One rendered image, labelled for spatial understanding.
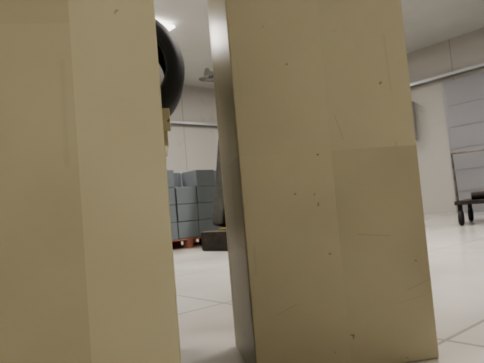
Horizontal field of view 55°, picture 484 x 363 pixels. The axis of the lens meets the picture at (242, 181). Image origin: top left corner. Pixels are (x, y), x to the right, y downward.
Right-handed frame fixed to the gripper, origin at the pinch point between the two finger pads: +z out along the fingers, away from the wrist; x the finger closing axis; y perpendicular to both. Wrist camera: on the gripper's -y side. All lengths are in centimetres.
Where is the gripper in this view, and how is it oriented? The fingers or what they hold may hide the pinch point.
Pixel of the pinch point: (201, 80)
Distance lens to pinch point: 239.5
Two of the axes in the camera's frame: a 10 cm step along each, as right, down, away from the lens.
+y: -2.0, -9.8, 0.4
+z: -9.6, 1.9, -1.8
